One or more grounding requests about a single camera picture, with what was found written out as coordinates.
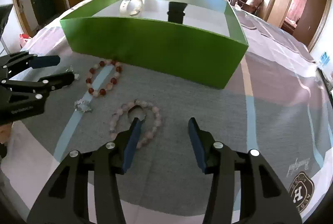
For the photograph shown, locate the red and white bead bracelet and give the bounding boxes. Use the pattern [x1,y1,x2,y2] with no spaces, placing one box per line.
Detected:
[85,59,123,98]

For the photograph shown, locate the green cardboard box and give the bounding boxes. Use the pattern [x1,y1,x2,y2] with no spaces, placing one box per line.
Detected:
[60,0,249,89]

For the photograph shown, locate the white wrist watch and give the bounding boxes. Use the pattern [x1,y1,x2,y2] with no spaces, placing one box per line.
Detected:
[119,0,146,17]

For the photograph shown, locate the red and white bag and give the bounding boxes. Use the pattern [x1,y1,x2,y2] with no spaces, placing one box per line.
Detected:
[19,34,32,48]

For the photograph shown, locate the plaid tablecloth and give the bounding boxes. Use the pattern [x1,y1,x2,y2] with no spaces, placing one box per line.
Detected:
[1,11,332,223]

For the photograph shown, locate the black wrist watch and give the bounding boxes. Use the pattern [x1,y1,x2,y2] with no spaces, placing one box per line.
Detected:
[167,1,187,24]

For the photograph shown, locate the pink bead bracelet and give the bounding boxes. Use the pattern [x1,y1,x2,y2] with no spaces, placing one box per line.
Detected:
[108,99,163,150]

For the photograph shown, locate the small silver brooch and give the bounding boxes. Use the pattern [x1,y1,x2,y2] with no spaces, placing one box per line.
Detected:
[65,66,80,80]

